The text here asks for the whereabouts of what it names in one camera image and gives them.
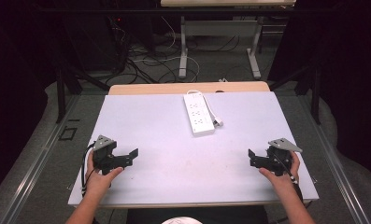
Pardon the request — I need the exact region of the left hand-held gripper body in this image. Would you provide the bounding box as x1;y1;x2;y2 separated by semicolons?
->
92;134;127;175

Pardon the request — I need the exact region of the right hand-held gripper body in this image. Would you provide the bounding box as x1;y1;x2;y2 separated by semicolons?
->
264;137;303;177

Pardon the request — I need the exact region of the person's right hand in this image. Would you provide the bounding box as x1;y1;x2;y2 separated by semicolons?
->
258;151;301;189

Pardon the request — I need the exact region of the person's left hand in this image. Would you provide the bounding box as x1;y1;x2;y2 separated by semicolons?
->
85;150;124;197

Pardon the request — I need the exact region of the white power strip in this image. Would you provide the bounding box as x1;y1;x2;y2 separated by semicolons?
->
182;91;216;137

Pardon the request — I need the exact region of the black metal stand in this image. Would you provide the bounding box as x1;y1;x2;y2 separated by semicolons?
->
55;60;111;124
268;60;323;126

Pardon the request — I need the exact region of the person's dark clothing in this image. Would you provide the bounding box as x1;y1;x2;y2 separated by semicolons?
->
125;205;270;224

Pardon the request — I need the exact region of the dark computer tower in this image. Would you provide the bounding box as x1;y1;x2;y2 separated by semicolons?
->
75;13;130;73

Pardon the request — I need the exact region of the desk with white legs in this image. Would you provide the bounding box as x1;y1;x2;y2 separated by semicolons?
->
160;0;297;80

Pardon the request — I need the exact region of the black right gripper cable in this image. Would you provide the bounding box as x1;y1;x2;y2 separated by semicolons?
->
271;151;305;203

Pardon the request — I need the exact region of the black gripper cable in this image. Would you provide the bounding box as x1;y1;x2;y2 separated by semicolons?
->
80;141;97;198
271;151;305;203

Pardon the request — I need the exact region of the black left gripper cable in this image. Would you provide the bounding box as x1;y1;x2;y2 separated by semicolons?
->
80;141;97;198

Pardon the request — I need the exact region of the aluminium floor rail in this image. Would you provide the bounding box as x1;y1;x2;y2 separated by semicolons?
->
297;92;371;224
0;94;82;224

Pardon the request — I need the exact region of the tangle of floor cables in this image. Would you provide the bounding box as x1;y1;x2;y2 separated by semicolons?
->
107;17;240;86

